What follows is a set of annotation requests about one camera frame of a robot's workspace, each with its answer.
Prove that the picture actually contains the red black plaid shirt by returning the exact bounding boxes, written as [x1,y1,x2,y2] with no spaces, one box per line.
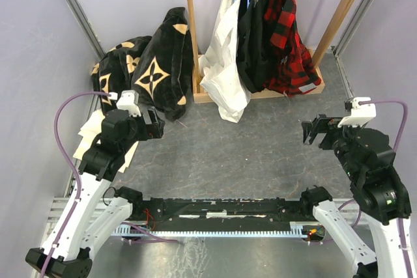
[263,0,322,96]

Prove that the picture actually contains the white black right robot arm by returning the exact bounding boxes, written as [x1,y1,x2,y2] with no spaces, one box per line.
[298,115,416,277]

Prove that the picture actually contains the white hanging shirt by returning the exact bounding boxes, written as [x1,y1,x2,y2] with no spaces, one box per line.
[198,0,250,123]

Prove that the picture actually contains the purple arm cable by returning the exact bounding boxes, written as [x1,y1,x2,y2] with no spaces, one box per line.
[38,91,113,278]
[371,99,410,152]

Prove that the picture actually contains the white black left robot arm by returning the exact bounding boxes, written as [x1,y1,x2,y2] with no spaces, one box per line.
[25,107,165,277]

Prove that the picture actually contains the black beige patterned blanket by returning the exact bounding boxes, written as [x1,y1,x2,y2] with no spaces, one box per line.
[91,7,194,121]

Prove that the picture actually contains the wooden clothes rack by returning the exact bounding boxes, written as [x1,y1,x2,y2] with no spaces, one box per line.
[182,0,375,105]

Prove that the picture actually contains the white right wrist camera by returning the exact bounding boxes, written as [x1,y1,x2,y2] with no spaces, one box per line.
[338,97,377,128]

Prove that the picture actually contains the black hanging garment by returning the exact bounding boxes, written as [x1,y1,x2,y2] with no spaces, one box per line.
[237,0,269,93]

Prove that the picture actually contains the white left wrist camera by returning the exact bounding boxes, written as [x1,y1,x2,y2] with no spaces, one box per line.
[109,90,141,117]

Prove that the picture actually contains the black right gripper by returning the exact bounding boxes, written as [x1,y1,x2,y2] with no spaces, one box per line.
[300,113,365,179]

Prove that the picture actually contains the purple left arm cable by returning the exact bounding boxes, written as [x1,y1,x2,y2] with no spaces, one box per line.
[38,91,113,278]

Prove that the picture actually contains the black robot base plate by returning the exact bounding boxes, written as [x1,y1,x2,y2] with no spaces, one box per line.
[128,198,315,229]

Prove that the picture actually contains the folded white cloth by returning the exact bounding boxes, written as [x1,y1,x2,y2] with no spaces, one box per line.
[72,108,139,174]

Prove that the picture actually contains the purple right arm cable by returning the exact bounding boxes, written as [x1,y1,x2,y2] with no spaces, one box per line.
[371,99,410,152]

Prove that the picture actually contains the white slotted cable duct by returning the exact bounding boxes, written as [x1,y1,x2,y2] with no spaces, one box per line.
[107,221,326,236]

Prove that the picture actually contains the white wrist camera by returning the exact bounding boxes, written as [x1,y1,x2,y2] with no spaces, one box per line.
[109,90,141,117]
[338,97,377,128]

